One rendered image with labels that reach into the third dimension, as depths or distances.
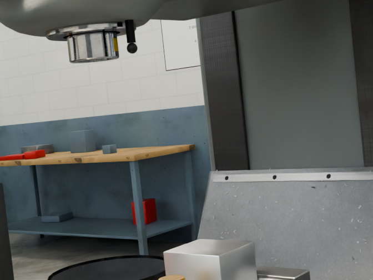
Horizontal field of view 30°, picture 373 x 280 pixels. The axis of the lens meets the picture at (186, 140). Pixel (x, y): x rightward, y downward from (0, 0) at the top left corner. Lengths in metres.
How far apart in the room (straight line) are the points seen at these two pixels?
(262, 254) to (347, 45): 0.30
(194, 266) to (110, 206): 6.20
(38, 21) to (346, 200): 0.48
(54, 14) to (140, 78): 5.74
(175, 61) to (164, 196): 1.21
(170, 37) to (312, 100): 5.17
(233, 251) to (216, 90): 0.48
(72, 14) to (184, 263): 0.23
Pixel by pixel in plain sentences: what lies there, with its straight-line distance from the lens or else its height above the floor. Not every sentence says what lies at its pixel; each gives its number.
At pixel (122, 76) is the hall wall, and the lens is 6.49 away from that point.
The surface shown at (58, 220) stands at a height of 0.25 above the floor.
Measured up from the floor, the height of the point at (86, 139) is 1.00.
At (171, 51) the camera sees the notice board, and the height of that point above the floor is 1.69.
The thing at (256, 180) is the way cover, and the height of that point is 1.11.
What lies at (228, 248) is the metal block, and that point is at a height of 1.11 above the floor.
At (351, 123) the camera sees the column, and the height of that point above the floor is 1.18.
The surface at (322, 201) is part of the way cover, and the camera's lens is 0.94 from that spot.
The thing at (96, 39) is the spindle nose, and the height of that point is 1.30.
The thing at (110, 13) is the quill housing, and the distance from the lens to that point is 0.61.
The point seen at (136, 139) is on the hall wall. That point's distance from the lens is 6.42.
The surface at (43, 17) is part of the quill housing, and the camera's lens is 0.61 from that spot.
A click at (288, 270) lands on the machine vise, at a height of 1.07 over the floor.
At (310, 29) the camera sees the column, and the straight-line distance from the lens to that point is 0.95.
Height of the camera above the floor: 1.23
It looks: 3 degrees down
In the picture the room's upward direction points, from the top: 6 degrees counter-clockwise
